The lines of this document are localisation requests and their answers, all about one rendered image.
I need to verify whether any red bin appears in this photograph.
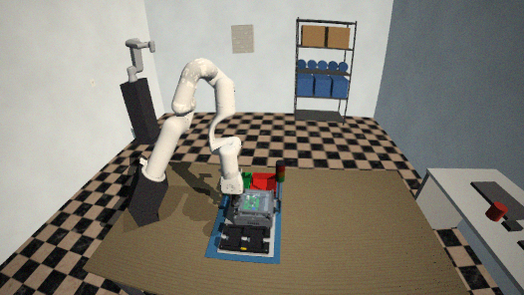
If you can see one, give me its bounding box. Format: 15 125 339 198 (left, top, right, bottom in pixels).
250 172 277 197

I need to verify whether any green bin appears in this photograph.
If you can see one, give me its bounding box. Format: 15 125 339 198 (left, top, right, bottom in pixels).
241 172 252 188

